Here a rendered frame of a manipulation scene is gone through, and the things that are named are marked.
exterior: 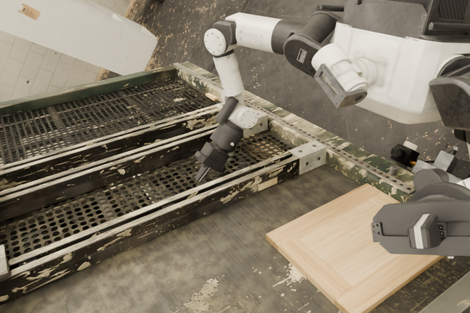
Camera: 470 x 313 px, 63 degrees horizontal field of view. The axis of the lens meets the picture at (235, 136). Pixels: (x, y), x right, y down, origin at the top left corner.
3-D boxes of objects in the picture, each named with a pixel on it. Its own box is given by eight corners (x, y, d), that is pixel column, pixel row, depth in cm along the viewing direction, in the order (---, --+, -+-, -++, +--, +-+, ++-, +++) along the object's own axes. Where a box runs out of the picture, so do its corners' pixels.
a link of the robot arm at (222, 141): (213, 165, 133) (232, 137, 133) (228, 178, 126) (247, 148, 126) (187, 151, 125) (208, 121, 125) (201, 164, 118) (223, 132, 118)
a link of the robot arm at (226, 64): (215, 91, 121) (196, 31, 114) (235, 79, 128) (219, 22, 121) (240, 90, 114) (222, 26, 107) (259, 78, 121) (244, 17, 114)
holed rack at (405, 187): (415, 190, 113) (415, 188, 113) (409, 193, 112) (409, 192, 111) (177, 63, 237) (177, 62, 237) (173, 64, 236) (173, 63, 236)
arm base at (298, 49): (311, 44, 109) (310, 6, 102) (354, 52, 103) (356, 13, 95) (284, 72, 102) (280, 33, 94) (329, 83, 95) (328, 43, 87)
